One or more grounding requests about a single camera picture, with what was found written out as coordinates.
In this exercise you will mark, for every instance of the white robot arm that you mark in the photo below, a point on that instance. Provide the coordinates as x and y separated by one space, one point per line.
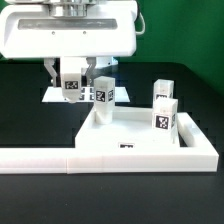
105 61

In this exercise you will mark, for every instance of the white marker sheet with tags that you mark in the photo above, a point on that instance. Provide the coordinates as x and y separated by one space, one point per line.
53 95

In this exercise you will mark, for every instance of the white L-shaped obstacle fence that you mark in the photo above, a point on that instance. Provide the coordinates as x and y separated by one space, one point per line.
198 155

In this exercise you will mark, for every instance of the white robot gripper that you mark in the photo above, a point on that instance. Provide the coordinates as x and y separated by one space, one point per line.
39 29

